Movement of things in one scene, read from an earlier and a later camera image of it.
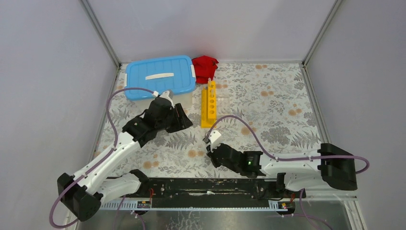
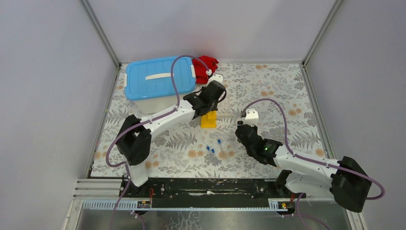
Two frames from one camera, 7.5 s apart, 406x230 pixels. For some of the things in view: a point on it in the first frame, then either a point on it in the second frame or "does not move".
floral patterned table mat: x=261 y=108 does not move
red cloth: x=205 y=67 does not move
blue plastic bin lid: x=175 y=73 does not move
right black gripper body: x=236 y=168 to x=249 y=151
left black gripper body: x=162 y=125 to x=211 y=106
